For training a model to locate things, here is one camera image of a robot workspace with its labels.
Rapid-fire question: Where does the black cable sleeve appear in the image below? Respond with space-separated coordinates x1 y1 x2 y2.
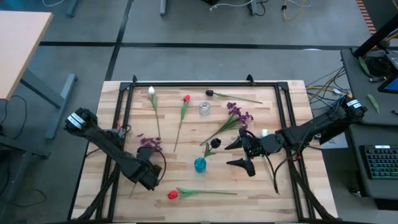
70 161 122 222
287 155 338 222

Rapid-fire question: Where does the blue patterned glass vase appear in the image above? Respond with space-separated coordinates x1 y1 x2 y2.
193 157 208 174

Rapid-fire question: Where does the white paper sheet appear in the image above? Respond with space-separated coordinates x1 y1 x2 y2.
319 132 349 150

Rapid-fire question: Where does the black aluminium table frame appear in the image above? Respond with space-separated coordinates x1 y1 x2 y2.
95 73 336 222

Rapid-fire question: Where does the grey metal desk leg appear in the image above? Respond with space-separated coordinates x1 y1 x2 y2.
20 68 78 140

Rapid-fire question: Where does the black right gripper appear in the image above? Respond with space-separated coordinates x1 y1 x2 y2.
224 128 285 178

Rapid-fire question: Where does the blue lit screen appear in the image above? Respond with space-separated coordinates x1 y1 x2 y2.
377 73 398 95

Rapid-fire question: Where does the red artificial tulip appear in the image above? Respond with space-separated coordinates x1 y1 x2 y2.
173 94 191 153
167 187 239 200

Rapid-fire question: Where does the black backlit keyboard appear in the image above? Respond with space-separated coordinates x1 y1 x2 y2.
360 144 398 180

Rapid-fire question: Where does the white artificial tulip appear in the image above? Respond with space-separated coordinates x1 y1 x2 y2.
147 86 162 140

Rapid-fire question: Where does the black artificial tulip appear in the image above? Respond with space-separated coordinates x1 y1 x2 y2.
205 89 264 105
203 138 222 159

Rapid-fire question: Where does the clear glass vase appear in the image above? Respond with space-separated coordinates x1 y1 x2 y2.
198 101 211 118

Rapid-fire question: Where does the grey side table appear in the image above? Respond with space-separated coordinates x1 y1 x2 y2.
340 46 398 127

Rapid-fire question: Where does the small purple flower sprig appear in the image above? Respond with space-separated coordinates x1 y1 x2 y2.
129 133 164 200

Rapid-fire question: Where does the loose green leaf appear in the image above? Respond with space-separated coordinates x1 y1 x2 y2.
366 93 381 114
358 55 371 75

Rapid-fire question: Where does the large purple flower bunch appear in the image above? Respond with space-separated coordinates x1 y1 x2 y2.
199 101 254 146

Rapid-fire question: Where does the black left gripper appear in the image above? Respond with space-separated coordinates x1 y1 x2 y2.
129 147 163 192

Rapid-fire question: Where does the light wooden desk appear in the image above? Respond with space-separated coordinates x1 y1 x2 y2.
0 11 54 101

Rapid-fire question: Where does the bundle of loose cables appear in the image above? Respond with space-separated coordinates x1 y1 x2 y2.
305 66 354 110

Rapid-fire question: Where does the white cable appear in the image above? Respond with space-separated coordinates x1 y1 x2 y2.
208 0 254 12

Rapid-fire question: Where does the black diagonal beam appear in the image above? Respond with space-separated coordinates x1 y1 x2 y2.
352 14 398 58

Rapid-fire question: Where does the yellow cable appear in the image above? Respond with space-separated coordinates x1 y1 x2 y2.
281 0 312 22

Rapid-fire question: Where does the black keyboard desk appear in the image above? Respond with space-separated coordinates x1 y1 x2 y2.
347 123 398 211

